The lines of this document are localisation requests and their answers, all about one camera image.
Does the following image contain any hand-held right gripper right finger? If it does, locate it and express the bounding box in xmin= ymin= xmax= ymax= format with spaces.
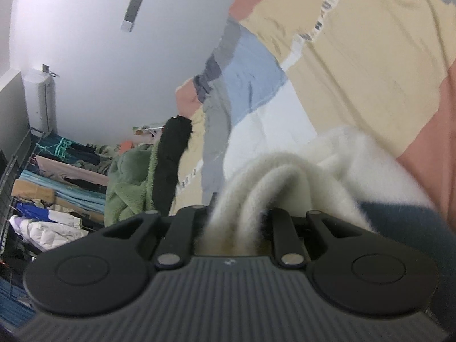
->
xmin=267 ymin=207 xmax=375 ymax=269

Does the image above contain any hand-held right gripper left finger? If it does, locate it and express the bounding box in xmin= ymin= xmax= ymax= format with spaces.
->
xmin=101 ymin=205 xmax=211 ymax=270

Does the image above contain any cream and navy sweater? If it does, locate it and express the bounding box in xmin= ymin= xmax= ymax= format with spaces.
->
xmin=198 ymin=125 xmax=456 ymax=293

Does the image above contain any row of hanging clothes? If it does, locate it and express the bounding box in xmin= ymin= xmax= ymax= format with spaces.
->
xmin=10 ymin=133 xmax=123 ymax=254

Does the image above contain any metal clothes rack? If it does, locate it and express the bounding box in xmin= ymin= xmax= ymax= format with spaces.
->
xmin=0 ymin=125 xmax=48 ymax=294

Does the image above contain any green fleece garment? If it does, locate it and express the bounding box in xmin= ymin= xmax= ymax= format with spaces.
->
xmin=104 ymin=142 xmax=168 ymax=229

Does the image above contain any black garment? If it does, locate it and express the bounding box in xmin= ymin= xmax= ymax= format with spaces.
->
xmin=151 ymin=115 xmax=194 ymax=219

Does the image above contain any patchwork quilt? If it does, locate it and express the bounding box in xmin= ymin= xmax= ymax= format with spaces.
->
xmin=174 ymin=0 xmax=456 ymax=229

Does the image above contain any white air conditioner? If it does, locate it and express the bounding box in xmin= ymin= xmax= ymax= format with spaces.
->
xmin=23 ymin=70 xmax=58 ymax=135

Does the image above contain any grey white wall fixture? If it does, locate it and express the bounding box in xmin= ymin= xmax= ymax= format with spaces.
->
xmin=120 ymin=0 xmax=146 ymax=33

